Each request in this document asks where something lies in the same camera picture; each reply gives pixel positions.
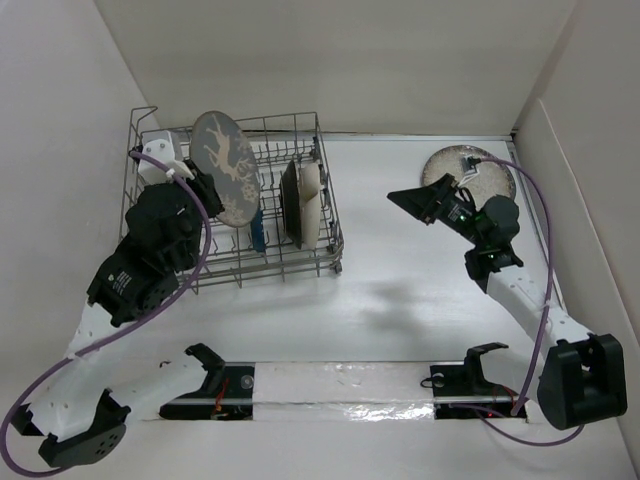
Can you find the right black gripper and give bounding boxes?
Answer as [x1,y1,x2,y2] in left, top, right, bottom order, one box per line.
[388,173,486,248]

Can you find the grey plate with deer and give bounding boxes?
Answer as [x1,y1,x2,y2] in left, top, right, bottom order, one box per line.
[189,111,261,228]

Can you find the speckled beige round plate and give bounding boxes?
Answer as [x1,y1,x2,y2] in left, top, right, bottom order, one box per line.
[421,145,516,208]

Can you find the dark blue plate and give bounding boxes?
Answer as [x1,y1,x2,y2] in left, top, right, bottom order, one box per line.
[250,209,266,254]

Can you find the cream plate with metallic rim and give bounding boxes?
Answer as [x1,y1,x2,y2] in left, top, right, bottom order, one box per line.
[280,160,303,249]

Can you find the cream three-section divided plate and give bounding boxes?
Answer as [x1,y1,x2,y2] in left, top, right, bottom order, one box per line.
[299,163,322,250]

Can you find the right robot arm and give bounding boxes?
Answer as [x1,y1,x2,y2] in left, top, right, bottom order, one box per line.
[387,174,628,430]

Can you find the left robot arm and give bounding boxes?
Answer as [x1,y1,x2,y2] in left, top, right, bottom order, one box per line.
[1,153,225,479]

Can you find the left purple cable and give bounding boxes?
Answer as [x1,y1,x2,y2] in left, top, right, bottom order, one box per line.
[0,149,211,476]

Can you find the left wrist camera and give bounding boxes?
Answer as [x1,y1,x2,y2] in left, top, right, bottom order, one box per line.
[134,130,195,185]

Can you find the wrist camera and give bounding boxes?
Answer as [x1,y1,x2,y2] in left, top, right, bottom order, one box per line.
[458,155,482,187]
[134,130,195,185]

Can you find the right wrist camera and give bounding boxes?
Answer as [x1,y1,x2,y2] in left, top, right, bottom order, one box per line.
[458,155,482,187]

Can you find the grey wire dish rack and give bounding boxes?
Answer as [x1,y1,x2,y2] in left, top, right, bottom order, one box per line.
[118,106,347,296]

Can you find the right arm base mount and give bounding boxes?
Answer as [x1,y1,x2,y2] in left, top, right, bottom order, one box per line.
[420,342,530,420]

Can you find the metal rail bar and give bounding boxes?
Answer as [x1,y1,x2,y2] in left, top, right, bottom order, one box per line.
[167,388,516,408]

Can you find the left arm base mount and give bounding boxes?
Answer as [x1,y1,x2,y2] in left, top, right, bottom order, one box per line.
[159,343,256,421]

